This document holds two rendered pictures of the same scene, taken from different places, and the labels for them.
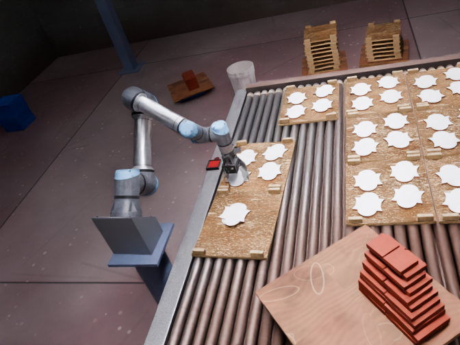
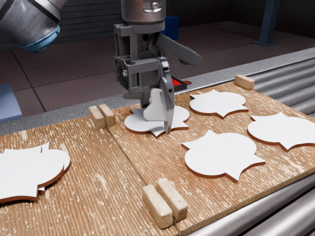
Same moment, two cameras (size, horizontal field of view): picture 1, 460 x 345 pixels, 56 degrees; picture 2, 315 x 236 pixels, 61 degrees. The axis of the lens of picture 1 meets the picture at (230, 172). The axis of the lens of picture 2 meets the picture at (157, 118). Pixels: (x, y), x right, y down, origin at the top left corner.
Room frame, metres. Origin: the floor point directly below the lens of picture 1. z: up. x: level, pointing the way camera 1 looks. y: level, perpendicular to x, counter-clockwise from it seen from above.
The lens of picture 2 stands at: (1.39, -0.32, 1.23)
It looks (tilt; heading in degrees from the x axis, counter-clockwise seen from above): 30 degrees down; 35
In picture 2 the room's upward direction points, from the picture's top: straight up
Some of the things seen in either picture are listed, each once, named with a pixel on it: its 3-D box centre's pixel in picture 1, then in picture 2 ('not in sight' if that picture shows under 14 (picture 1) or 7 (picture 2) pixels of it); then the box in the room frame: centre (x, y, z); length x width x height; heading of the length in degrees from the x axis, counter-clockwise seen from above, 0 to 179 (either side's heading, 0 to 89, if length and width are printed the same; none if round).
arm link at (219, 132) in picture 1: (220, 133); not in sight; (1.77, -0.02, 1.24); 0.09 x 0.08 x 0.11; 64
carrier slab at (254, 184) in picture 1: (257, 166); (218, 129); (1.85, -0.15, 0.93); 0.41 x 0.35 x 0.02; 154
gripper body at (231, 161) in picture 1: (230, 159); (142, 55); (1.77, -0.02, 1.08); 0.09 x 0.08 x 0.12; 154
